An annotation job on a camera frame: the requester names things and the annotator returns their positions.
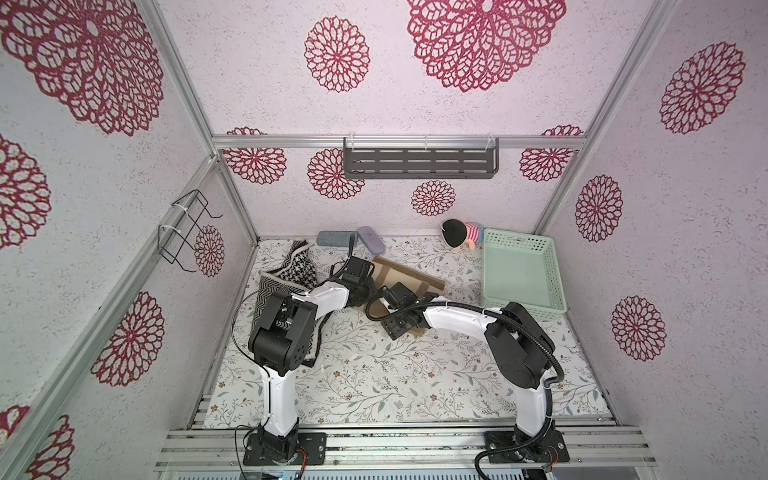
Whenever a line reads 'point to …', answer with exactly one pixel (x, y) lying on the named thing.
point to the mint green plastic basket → (521, 267)
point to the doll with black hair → (456, 233)
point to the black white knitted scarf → (296, 274)
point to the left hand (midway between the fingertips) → (373, 291)
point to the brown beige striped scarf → (417, 329)
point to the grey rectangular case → (334, 238)
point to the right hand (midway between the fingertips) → (394, 318)
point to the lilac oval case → (373, 242)
